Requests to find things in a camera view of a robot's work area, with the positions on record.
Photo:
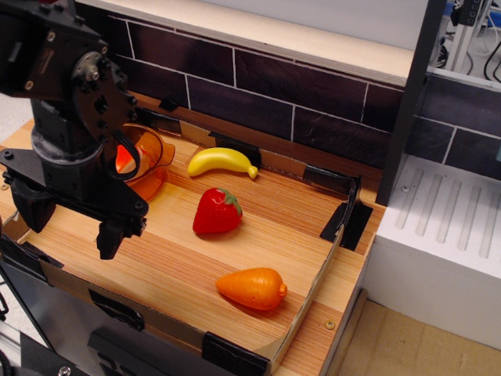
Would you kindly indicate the salmon sushi toy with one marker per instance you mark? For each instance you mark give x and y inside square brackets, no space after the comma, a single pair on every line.
[125,162]

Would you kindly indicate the yellow toy banana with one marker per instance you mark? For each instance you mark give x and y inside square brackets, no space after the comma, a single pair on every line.
[221,158]

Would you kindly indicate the red toy strawberry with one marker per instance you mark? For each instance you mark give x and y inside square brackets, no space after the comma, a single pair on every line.
[218,211]

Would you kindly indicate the dark grey vertical post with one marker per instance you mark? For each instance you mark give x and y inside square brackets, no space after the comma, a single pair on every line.
[411,99]

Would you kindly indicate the orange transparent plastic pot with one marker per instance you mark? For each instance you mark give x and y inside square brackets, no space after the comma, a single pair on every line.
[148,184]

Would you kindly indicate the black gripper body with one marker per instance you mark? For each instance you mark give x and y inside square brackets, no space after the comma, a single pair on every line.
[86,189]

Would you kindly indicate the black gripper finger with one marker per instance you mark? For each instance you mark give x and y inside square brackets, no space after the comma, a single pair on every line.
[36,207]
[112,232]

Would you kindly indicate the light wooden shelf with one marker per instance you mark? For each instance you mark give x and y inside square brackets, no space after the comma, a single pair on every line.
[337,52]

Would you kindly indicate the white ribbed sink block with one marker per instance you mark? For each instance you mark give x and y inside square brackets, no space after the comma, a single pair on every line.
[436,255]

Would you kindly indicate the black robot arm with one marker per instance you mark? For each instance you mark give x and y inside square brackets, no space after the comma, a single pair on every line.
[80,156]

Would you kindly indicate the cardboard fence with black tape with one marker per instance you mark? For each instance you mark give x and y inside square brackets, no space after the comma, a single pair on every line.
[154,308]

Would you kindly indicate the orange toy carrot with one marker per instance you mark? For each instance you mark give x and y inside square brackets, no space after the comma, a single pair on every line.
[258,288]

